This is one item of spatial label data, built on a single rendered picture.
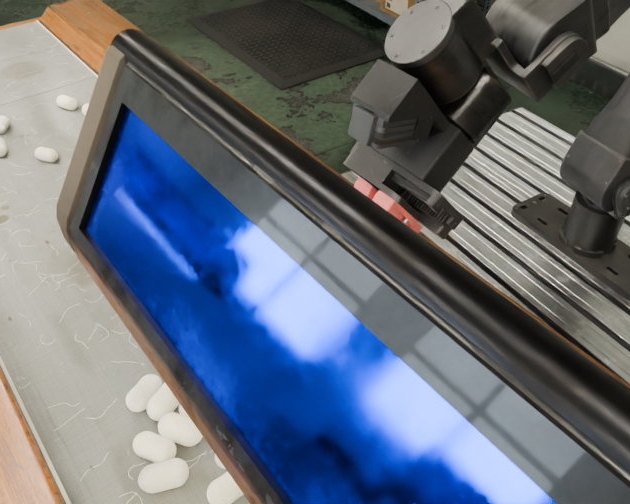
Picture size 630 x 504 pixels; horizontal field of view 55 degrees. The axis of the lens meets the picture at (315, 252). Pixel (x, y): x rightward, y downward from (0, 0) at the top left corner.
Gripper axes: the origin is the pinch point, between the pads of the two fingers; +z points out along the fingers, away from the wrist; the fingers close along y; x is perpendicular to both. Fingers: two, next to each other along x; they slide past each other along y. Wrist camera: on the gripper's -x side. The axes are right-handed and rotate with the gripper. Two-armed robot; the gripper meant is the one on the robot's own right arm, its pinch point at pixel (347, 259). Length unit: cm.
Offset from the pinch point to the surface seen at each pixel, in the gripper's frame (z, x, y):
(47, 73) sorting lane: 9, 3, -70
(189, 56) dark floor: -14, 119, -210
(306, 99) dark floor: -28, 130, -147
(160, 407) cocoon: 18.6, -8.2, -0.3
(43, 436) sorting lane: 26.5, -12.3, -5.0
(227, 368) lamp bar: 1.3, -34.0, 21.3
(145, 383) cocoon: 18.5, -8.2, -3.1
